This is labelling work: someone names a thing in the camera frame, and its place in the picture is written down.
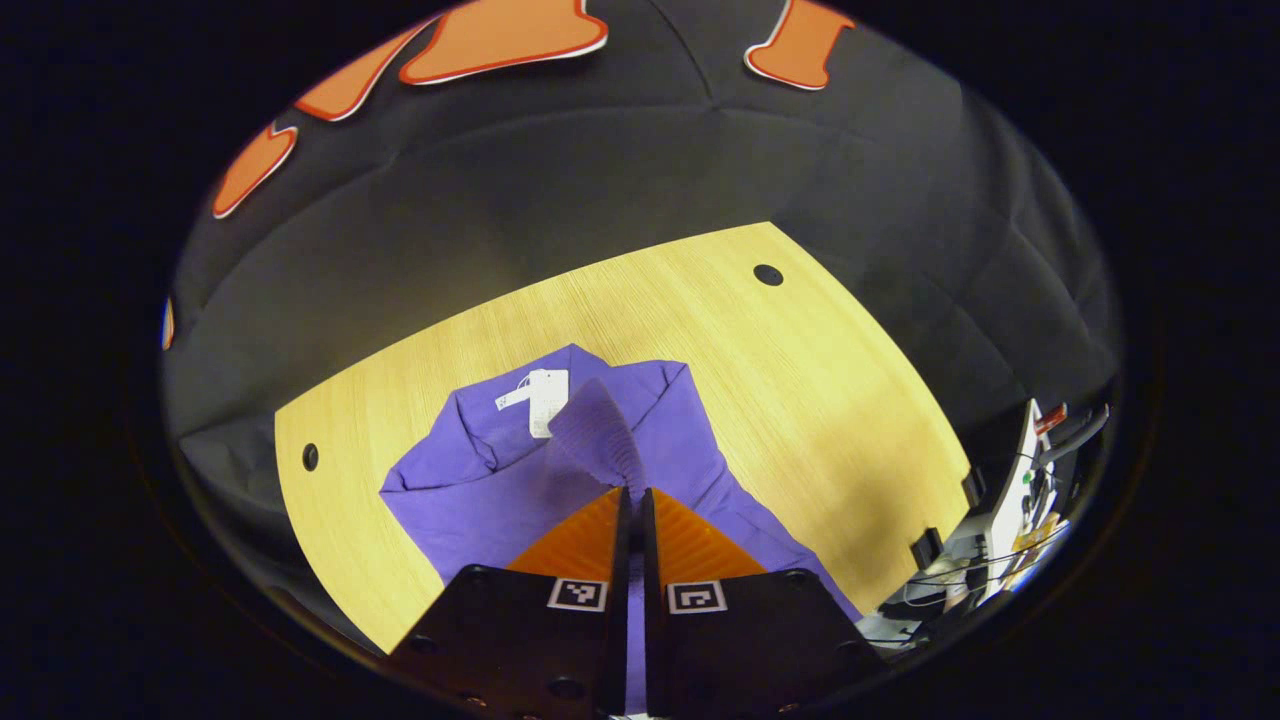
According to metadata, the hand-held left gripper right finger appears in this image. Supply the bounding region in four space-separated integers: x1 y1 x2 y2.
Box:
641 487 887 718

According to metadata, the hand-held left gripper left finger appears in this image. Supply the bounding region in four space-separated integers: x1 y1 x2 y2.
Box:
388 486 633 720

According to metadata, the purple jacket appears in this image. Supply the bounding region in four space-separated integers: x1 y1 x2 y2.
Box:
380 343 863 716

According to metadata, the white paper garment tag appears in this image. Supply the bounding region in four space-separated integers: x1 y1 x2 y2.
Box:
495 368 570 439

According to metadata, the white panel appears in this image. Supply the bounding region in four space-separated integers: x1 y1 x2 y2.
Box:
985 398 1043 606

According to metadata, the tangle of thin cables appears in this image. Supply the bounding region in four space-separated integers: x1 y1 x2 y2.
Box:
880 540 1061 651

